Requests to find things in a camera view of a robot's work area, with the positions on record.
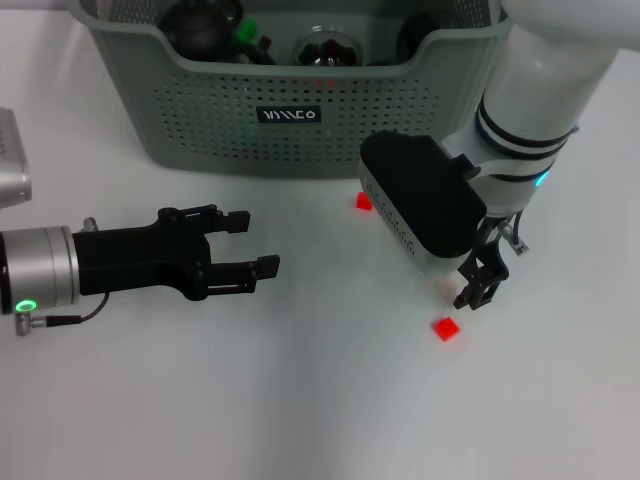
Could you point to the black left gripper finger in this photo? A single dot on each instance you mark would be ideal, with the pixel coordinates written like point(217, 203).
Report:
point(267, 266)
point(237, 221)

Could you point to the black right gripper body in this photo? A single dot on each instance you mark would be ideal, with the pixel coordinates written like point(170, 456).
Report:
point(492, 260)

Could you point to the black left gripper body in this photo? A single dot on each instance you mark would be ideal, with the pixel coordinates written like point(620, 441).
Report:
point(140, 260)

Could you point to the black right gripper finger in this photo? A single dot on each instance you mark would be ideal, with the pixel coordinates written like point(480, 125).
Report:
point(484, 295)
point(461, 295)

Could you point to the small red building brick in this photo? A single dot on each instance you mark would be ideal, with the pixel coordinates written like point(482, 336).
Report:
point(446, 328)
point(362, 202)

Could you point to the green rectangular building brick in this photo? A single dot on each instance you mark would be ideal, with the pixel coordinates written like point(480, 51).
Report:
point(246, 31)

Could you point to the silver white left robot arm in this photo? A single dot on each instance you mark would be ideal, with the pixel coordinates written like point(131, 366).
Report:
point(40, 270)

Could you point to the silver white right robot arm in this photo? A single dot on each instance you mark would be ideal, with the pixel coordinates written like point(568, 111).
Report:
point(540, 100)

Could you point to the grey perforated storage basket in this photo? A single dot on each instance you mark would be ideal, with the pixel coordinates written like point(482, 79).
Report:
point(300, 140)

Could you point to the silver connector stub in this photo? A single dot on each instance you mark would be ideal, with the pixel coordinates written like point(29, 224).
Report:
point(90, 223)

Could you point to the black round teapot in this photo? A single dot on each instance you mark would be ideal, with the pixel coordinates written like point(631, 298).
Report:
point(200, 27)

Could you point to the right wrist camera housing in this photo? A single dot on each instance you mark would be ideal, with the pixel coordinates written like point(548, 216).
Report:
point(425, 200)

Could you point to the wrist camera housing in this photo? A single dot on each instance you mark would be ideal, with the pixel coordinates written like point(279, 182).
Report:
point(10, 160)
point(425, 200)

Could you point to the left wrist camera housing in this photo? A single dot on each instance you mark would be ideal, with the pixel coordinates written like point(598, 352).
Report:
point(10, 160)

